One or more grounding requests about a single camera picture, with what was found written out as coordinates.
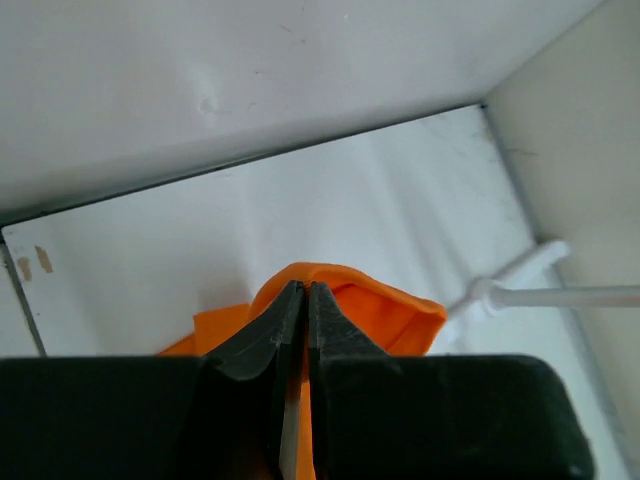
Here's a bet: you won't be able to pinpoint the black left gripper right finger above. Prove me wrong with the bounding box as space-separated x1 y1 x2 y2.
308 283 596 479

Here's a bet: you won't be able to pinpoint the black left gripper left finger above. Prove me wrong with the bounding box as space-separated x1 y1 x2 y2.
1 282 304 479

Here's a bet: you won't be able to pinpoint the orange trousers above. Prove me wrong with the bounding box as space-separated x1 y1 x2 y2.
161 263 447 479

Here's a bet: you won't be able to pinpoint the white clothes rack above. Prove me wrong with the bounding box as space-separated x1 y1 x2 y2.
438 240 639 342

